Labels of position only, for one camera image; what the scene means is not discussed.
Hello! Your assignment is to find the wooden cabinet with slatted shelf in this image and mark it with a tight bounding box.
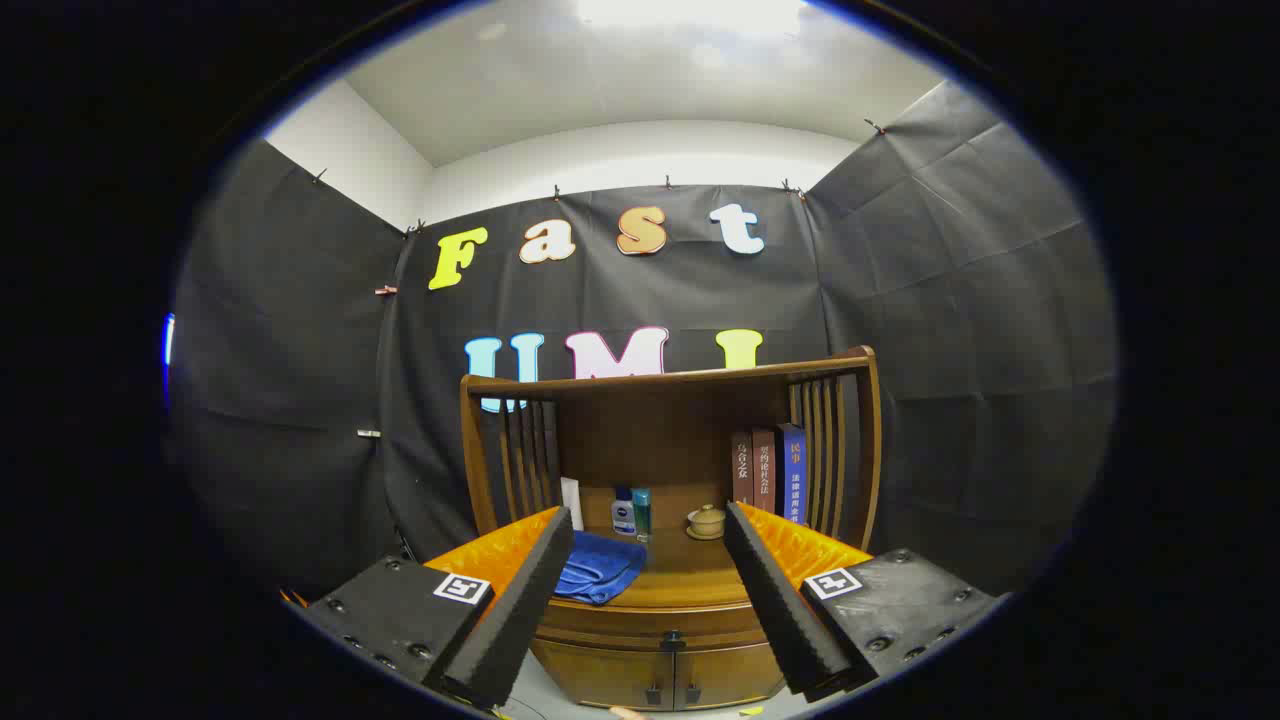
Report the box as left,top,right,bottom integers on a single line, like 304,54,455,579
460,346,883,713

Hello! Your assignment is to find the blue book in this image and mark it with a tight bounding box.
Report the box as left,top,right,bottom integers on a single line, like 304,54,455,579
777,423,808,526

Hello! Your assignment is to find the wooden countertop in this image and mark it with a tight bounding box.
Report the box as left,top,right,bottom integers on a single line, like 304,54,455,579
545,525,751,611

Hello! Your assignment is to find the reddish brown book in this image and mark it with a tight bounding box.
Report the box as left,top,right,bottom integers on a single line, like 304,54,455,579
752,428,778,516

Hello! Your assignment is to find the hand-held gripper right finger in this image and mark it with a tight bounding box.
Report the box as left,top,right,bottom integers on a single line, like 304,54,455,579
724,503,1001,698

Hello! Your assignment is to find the wooden drawer with black knob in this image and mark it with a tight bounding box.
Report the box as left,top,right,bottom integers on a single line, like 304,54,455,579
535,598,769,653

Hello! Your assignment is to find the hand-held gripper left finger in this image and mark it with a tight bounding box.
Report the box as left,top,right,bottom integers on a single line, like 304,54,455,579
300,505,576,711

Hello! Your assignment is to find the folded blue towel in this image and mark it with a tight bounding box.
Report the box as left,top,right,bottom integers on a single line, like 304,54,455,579
553,530,649,607

